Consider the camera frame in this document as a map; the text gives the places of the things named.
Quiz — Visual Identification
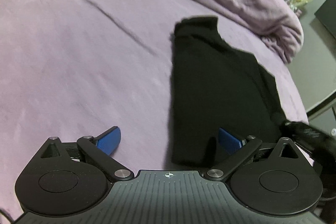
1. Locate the purple bed sheet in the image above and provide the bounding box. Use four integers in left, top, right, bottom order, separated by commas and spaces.
0, 0, 316, 219

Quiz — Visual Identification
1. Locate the black garment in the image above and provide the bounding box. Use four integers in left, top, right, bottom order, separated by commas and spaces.
171, 16, 286, 168

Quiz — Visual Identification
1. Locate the black flat screen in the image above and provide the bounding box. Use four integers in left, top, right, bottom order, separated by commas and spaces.
314, 0, 336, 38

